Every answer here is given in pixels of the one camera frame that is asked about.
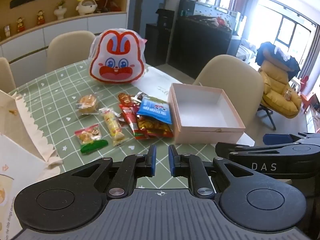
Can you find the pink green snack packet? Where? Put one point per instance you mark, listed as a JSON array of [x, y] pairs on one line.
[[87, 136]]

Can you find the red foil snack packet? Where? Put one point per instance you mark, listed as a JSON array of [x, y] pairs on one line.
[[155, 129]]

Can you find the beige dining chair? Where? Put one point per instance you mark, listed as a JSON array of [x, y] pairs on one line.
[[6, 75], [230, 80], [67, 50]]

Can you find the long yellow biscuit packet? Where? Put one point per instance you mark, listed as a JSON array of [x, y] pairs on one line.
[[112, 125]]

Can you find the rabbit face snack bag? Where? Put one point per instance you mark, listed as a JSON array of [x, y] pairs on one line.
[[117, 55]]

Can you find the white rabbit plush toy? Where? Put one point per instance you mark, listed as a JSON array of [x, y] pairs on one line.
[[86, 6]]

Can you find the pink cardboard box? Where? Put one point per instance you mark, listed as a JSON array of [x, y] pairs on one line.
[[200, 132]]

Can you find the red plastic stool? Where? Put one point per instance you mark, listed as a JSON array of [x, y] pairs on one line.
[[307, 97]]

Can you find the round cake clear packet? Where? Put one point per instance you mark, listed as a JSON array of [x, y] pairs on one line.
[[87, 104]]

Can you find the glass fish tank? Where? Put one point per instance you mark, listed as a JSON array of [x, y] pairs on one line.
[[205, 10]]

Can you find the white vase with plant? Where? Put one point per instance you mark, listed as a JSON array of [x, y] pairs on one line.
[[60, 12]]

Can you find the small clear display case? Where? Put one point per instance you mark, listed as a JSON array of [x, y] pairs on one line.
[[6, 32]]

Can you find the dark brown snack packet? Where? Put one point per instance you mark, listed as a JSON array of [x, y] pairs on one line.
[[141, 97]]

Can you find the red sausage stick packet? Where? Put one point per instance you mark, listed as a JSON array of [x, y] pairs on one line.
[[130, 122]]

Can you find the yellow lounge chair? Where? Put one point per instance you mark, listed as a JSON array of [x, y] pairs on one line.
[[275, 97]]

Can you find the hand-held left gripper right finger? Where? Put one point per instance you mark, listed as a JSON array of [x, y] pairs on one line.
[[172, 161]]

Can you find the wooden wall cabinet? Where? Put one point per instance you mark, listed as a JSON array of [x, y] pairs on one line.
[[75, 27]]

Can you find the black water dispenser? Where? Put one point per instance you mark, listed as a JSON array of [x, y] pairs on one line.
[[160, 42]]

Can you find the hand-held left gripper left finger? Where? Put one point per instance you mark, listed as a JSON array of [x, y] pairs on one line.
[[152, 161]]

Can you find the red plush decoration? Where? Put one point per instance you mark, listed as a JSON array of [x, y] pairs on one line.
[[220, 22]]

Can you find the blue snack packet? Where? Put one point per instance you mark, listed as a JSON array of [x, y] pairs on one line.
[[153, 110]]

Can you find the black sideboard cabinet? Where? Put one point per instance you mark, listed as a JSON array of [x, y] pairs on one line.
[[195, 47]]

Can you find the dark jacket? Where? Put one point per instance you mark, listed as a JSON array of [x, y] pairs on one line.
[[270, 51]]

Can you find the small snack jar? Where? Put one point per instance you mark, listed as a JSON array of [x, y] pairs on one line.
[[288, 95]]

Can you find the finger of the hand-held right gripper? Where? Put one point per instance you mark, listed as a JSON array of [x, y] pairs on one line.
[[225, 147], [275, 139]]

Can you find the printed white paper bag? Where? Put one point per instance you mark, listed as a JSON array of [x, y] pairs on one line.
[[20, 180]]

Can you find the red monkey figurine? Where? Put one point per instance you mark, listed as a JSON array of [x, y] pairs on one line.
[[20, 26], [40, 18]]

